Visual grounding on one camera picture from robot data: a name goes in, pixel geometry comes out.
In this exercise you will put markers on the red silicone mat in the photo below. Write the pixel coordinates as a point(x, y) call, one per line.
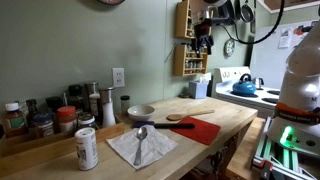
point(200, 131)

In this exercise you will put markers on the dark glass bottle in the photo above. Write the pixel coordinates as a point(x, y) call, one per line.
point(75, 96)

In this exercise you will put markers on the white salt shaker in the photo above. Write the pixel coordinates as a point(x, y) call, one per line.
point(86, 150)

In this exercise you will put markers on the orange bottle with white cap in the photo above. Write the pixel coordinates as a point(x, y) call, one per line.
point(14, 121)

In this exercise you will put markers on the white refrigerator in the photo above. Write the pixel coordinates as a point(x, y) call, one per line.
point(266, 63)

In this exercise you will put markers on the white and silver pepper mill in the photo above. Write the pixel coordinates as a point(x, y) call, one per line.
point(108, 113)

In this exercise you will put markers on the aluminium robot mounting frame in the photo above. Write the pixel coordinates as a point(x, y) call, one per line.
point(270, 160)

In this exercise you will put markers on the metal spoon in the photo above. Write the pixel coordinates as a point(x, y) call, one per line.
point(141, 133)

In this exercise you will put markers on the white paper napkin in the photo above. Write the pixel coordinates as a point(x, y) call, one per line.
point(156, 146)

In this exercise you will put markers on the paper note on refrigerator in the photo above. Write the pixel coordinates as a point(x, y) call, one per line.
point(285, 37)

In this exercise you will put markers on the wall clock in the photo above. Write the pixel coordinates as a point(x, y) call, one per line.
point(111, 1)

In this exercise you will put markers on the slim dark sauce bottle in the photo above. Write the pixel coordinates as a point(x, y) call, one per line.
point(31, 110)

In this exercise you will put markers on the small jar with black lid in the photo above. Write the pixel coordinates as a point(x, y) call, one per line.
point(125, 104)

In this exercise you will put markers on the jar with white lid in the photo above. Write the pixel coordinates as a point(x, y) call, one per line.
point(86, 121)

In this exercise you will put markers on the decorative wall plate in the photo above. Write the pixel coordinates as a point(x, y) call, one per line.
point(229, 47)

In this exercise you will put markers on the jar with blue lid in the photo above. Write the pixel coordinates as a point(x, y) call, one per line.
point(43, 126)

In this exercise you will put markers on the wooden wall cabinet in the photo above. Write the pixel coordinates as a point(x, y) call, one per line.
point(293, 4)

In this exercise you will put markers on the wooden spatula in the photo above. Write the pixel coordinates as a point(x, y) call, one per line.
point(186, 114)

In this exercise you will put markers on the blue kettle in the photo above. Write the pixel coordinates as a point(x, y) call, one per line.
point(244, 88)

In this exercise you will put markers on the blue tissue box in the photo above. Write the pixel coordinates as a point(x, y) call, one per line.
point(198, 89)

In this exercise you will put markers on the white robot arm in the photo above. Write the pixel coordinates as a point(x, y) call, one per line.
point(300, 83)

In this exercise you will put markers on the white wall outlet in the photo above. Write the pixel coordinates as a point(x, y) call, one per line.
point(118, 77)

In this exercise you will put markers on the small silver pot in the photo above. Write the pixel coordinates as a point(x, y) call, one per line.
point(258, 83)

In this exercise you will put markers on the hanging black frying pan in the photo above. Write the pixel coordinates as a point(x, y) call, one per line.
point(247, 14)

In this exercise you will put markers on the jar with red lid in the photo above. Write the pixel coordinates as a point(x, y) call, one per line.
point(66, 118)

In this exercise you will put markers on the small dark dish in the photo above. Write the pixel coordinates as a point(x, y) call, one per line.
point(184, 96)

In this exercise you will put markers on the black capped bottle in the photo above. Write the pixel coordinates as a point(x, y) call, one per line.
point(53, 104)

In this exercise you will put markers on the white bowl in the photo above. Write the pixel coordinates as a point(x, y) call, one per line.
point(141, 112)

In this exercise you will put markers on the white electric stove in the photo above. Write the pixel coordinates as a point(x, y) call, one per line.
point(233, 100)

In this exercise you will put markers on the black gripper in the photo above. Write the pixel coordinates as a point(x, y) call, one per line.
point(202, 30)

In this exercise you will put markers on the wooden tray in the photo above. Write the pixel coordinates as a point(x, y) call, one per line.
point(40, 143)

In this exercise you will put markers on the tall silver grinder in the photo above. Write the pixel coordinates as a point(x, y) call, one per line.
point(91, 95)

